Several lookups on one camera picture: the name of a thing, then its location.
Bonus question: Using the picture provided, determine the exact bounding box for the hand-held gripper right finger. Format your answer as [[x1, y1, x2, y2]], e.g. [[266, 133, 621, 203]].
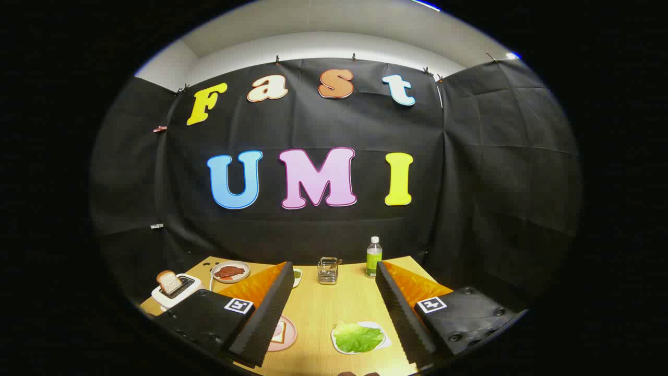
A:
[[375, 261, 528, 367]]

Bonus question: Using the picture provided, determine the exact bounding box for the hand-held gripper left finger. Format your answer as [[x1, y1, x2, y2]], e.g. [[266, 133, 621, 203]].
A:
[[157, 261, 296, 369]]

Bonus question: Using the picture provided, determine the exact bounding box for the green lettuce leaf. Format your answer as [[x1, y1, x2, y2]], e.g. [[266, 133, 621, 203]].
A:
[[334, 322, 385, 354]]

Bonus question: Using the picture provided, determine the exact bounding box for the plain white bread slice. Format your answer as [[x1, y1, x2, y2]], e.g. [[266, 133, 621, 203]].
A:
[[157, 270, 183, 296]]

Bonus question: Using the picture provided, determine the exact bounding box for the square white plate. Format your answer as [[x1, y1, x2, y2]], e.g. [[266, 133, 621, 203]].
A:
[[331, 321, 391, 355]]

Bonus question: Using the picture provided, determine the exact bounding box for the pink round plate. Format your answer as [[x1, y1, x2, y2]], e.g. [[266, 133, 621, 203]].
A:
[[267, 314, 297, 351]]

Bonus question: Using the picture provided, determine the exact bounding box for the round white plate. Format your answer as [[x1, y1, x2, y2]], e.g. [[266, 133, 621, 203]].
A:
[[211, 261, 251, 284]]

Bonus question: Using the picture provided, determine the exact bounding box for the green label water bottle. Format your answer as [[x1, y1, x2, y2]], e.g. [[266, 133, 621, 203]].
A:
[[366, 236, 383, 278]]

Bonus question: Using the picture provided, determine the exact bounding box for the white toaster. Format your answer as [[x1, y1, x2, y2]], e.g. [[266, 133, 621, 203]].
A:
[[151, 273, 203, 309]]

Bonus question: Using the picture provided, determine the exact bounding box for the black backdrop cloth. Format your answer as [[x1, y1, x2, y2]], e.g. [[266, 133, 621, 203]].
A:
[[89, 57, 583, 314]]

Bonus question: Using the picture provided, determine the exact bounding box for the metal wire utensil holder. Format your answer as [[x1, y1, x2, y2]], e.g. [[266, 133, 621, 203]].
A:
[[317, 257, 340, 285]]

